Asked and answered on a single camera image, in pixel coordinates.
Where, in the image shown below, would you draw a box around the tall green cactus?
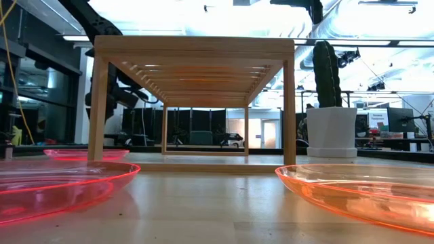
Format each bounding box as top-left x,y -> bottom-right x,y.
311,40 -> 343,108

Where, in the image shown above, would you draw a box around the yellow-green bottle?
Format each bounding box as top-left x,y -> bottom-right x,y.
12,125 -> 23,146

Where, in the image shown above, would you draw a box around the white printed sign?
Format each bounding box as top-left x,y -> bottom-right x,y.
368,108 -> 389,129

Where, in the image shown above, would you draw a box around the black partition panels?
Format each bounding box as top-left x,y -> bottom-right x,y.
121,107 -> 227,146

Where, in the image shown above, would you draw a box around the white plant pot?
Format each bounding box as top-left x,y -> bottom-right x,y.
306,106 -> 359,159

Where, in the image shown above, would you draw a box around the pink translucent plastic plate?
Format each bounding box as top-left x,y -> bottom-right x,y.
0,159 -> 142,226
43,148 -> 130,162

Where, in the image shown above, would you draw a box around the light wooden slatted shelf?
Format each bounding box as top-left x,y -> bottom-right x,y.
87,35 -> 297,174

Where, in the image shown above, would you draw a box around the yellow hanging cable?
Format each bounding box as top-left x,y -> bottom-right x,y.
0,0 -> 35,145

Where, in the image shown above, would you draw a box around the black computer monitor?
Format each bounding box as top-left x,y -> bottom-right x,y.
387,107 -> 416,133

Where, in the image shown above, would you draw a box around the white wheeled robot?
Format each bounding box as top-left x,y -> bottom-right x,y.
220,132 -> 245,148

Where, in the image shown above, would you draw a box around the black ceiling camera cluster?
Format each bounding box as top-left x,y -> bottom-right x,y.
337,47 -> 361,68

